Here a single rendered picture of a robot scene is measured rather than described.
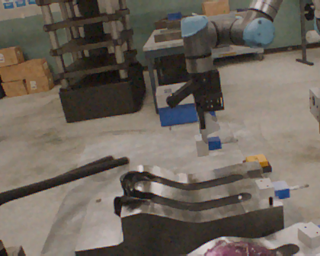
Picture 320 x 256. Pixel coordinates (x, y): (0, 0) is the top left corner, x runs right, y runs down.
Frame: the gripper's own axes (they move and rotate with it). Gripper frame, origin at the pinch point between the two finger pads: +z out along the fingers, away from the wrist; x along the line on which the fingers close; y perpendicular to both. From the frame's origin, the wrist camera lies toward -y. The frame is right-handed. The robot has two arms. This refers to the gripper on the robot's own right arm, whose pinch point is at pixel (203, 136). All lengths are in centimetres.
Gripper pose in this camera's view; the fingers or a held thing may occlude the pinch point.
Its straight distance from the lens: 122.0
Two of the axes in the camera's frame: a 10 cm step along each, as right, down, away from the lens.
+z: 1.3, 9.0, 4.2
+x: -1.1, -4.1, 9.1
